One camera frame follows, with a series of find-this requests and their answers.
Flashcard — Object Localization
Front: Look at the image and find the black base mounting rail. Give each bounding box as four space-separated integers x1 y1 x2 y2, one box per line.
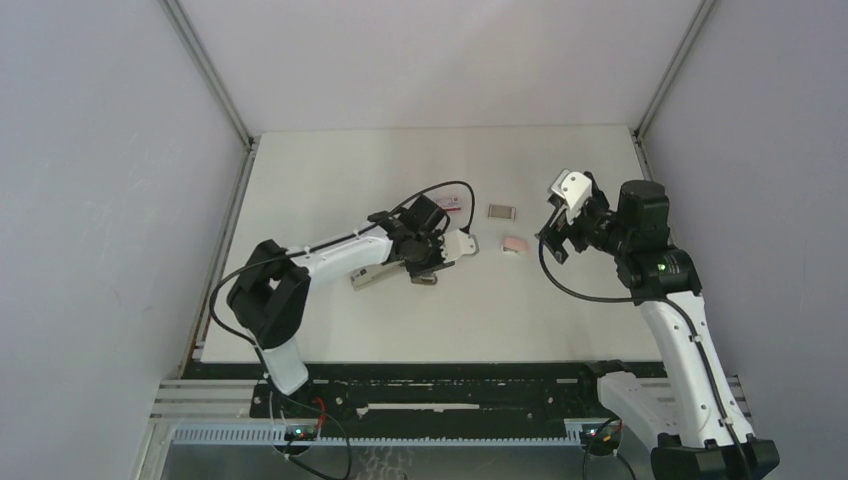
187 360 666 441

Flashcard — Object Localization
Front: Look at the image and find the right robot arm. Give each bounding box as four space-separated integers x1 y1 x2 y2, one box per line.
537 169 780 479

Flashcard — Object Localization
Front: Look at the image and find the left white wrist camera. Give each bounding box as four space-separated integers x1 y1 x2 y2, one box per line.
441 229 479 263

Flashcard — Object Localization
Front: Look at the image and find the white slotted cable duct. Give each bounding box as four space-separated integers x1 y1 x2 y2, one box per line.
173 423 584 448

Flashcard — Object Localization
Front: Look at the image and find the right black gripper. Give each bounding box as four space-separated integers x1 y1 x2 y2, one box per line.
535 191 631 263

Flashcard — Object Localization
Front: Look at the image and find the right black camera cable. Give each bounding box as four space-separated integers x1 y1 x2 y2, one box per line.
537 205 757 480

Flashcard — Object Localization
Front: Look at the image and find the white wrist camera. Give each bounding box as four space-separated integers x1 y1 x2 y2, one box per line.
548 169 594 225
441 229 479 263

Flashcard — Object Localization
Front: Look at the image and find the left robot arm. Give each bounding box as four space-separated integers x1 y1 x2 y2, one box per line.
225 195 479 417

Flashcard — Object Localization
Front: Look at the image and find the left black camera cable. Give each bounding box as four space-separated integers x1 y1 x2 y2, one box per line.
208 180 477 346

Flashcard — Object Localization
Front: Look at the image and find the controller board with wires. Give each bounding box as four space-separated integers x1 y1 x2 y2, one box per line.
580 417 638 480
272 395 353 480

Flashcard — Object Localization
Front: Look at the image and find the left controller board with wires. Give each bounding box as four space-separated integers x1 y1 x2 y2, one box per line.
272 395 353 480

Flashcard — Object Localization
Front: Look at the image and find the grey staple tray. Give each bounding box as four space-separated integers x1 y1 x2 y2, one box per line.
487 204 517 221

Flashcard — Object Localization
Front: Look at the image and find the right controller board with wires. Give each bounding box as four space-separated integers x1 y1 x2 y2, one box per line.
580 417 638 480

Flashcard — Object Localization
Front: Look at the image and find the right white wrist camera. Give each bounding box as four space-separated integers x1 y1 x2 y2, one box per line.
548 169 594 225

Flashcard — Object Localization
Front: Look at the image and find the black camera cable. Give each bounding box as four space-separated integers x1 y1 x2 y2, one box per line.
537 205 757 480
208 180 477 346

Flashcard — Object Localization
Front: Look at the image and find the red white staple box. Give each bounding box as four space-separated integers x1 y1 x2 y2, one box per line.
434 196 462 213

